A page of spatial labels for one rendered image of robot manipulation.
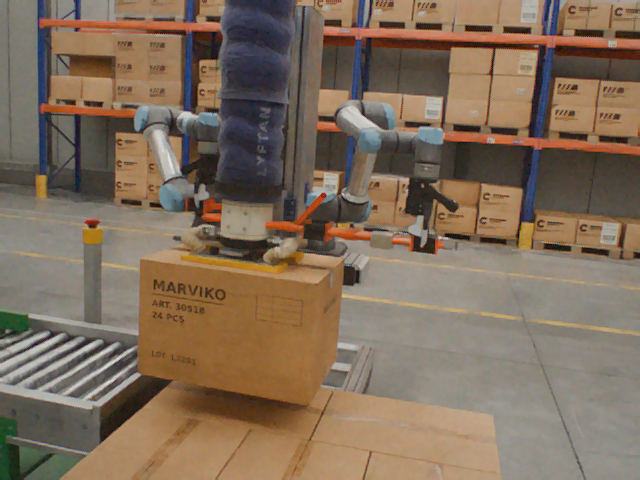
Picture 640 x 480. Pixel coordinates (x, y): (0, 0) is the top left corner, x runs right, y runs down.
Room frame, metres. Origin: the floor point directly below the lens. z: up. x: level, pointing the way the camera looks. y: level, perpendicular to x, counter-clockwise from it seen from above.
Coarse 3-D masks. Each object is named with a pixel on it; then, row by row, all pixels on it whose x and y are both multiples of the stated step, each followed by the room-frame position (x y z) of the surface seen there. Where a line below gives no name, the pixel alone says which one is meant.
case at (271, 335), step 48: (144, 288) 1.84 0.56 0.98; (192, 288) 1.80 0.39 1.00; (240, 288) 1.76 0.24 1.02; (288, 288) 1.72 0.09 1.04; (336, 288) 1.98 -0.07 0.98; (144, 336) 1.83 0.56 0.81; (192, 336) 1.79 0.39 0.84; (240, 336) 1.76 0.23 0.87; (288, 336) 1.72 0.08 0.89; (336, 336) 2.05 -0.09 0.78; (240, 384) 1.75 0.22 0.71; (288, 384) 1.72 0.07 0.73
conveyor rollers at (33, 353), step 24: (0, 336) 2.42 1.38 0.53; (24, 336) 2.44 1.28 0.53; (48, 336) 2.47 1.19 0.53; (0, 360) 2.18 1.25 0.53; (24, 360) 2.19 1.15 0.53; (48, 360) 2.20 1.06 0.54; (72, 360) 2.21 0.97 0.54; (96, 360) 2.23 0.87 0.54; (120, 360) 2.24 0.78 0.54; (24, 384) 1.95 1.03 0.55; (48, 384) 1.96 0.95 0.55; (96, 384) 2.08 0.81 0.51
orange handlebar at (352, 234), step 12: (216, 204) 2.26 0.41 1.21; (204, 216) 1.97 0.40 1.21; (216, 216) 1.96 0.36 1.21; (276, 228) 1.90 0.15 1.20; (288, 228) 1.89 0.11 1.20; (300, 228) 1.88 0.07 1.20; (336, 228) 1.90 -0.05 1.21; (348, 228) 1.89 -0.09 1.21; (396, 240) 1.80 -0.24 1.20; (408, 240) 1.80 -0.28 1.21
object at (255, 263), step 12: (192, 252) 1.88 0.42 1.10; (204, 252) 1.90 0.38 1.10; (216, 252) 1.87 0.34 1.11; (252, 252) 1.84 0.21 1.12; (216, 264) 1.83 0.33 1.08; (228, 264) 1.82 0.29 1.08; (240, 264) 1.81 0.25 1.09; (252, 264) 1.80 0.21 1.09; (264, 264) 1.80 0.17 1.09; (276, 264) 1.83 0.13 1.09
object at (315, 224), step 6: (306, 222) 1.88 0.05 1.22; (312, 222) 1.94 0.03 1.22; (318, 222) 1.94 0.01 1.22; (324, 222) 1.93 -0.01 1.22; (330, 222) 1.89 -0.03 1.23; (306, 228) 1.86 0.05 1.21; (312, 228) 1.85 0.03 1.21; (318, 228) 1.85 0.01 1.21; (324, 228) 1.84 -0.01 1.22; (330, 228) 1.89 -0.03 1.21; (306, 234) 1.85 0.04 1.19; (312, 234) 1.85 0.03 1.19; (318, 234) 1.85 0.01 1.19; (324, 234) 1.85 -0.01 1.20; (318, 240) 1.84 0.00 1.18; (324, 240) 1.85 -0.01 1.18
